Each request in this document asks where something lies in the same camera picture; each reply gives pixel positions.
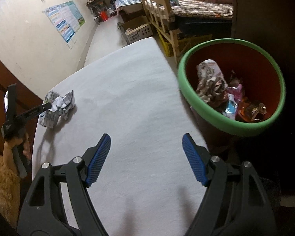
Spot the blue white snack wrapper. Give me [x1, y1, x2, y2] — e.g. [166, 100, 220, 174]
[223, 93, 238, 120]

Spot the grey white paper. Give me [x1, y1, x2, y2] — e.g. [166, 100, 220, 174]
[49, 90, 75, 120]

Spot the dark side table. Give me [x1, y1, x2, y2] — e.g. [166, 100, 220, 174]
[86, 0, 111, 25]

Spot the brown wooden door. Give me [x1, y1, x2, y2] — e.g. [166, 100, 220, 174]
[0, 48, 44, 158]

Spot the orange snack bag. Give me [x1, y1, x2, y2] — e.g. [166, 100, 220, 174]
[237, 97, 251, 121]

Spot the brown paper ball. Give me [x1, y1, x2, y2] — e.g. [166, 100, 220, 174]
[196, 76, 228, 108]

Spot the blue wall poster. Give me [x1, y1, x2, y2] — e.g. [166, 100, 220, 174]
[43, 1, 85, 47]

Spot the wooden bed rail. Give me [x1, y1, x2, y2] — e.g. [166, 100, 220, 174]
[141, 0, 181, 65]

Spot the cardboard box on floor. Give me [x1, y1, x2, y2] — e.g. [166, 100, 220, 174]
[120, 16, 153, 45]

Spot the green rimmed red trash bin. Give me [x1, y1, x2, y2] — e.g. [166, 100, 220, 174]
[177, 38, 286, 136]

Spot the white blue milk carton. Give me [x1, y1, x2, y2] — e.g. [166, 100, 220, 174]
[38, 91, 60, 129]

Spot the yellow plastic crate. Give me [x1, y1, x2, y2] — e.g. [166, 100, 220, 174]
[157, 29, 212, 57]

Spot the bed with checkered sheet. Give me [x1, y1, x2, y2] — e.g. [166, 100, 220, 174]
[115, 0, 233, 39]

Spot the pink snack wrapper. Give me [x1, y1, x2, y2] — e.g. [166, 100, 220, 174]
[226, 84, 243, 104]

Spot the red bucket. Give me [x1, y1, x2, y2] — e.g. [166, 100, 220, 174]
[100, 11, 109, 21]

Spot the white printed paper cup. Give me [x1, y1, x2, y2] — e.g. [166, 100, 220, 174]
[197, 59, 224, 84]

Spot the person left hand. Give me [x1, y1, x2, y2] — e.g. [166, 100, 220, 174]
[3, 133, 32, 161]

